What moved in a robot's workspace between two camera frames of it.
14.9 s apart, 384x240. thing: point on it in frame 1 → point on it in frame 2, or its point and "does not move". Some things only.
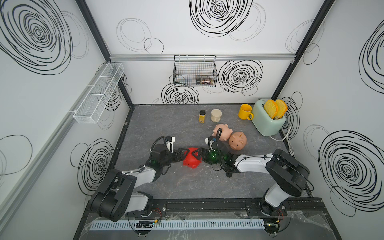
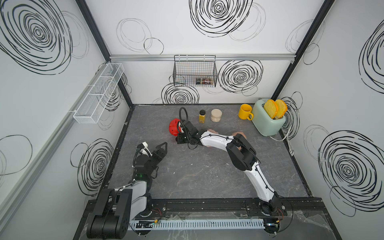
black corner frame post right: x=304 y=48 does not move
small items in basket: x=205 y=81 does not move
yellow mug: x=244 y=112 does not move
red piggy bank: x=190 y=160 → x=173 y=126
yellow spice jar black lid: x=201 y=117 does not move
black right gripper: x=202 y=150 → x=178 y=138
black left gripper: x=176 y=159 → x=159 y=158
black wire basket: x=197 y=70 does not move
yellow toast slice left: x=271 y=108 does not move
